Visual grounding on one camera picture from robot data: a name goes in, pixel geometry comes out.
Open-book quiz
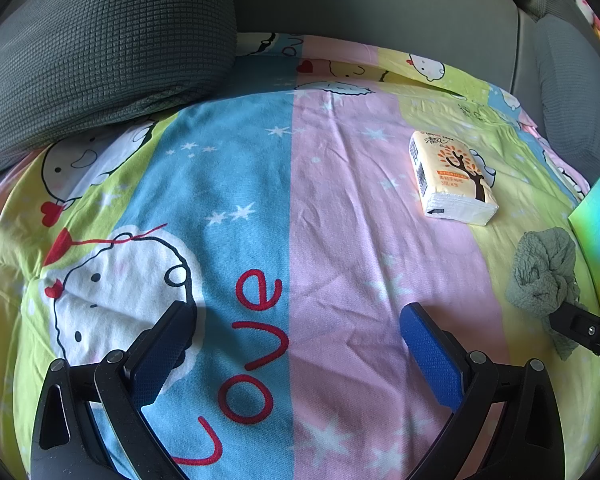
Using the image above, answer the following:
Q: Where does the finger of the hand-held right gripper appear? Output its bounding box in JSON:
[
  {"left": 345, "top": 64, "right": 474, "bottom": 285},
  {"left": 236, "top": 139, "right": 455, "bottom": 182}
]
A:
[{"left": 549, "top": 301, "right": 600, "bottom": 361}]

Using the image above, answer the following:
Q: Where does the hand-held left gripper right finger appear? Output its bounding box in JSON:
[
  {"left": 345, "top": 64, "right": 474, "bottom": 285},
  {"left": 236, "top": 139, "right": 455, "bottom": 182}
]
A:
[{"left": 400, "top": 302, "right": 565, "bottom": 480}]

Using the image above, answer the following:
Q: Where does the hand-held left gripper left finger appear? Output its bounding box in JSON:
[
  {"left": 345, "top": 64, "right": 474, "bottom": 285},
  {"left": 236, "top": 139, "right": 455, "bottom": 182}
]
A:
[{"left": 32, "top": 301, "right": 197, "bottom": 480}]

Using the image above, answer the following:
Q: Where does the sage green crinkled cloth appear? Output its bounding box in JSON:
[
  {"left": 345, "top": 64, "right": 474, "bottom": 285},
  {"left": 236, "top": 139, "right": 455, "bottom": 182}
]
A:
[{"left": 505, "top": 226, "right": 588, "bottom": 361}]

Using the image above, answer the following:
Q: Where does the yellow tissue pack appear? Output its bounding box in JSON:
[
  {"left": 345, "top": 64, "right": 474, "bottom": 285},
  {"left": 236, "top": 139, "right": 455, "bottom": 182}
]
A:
[{"left": 407, "top": 130, "right": 499, "bottom": 226}]

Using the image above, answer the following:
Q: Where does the cartoon printed blanket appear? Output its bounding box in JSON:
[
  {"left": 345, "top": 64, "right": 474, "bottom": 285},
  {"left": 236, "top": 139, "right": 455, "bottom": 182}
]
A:
[{"left": 0, "top": 32, "right": 600, "bottom": 480}]

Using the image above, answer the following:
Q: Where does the grey throw pillow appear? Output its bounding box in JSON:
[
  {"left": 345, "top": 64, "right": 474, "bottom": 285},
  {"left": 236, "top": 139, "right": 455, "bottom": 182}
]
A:
[
  {"left": 0, "top": 0, "right": 238, "bottom": 178},
  {"left": 534, "top": 14, "right": 600, "bottom": 183}
]

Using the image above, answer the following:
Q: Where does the grey sofa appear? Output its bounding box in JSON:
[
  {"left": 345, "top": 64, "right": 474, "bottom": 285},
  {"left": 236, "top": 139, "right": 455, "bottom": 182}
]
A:
[{"left": 220, "top": 0, "right": 600, "bottom": 111}]

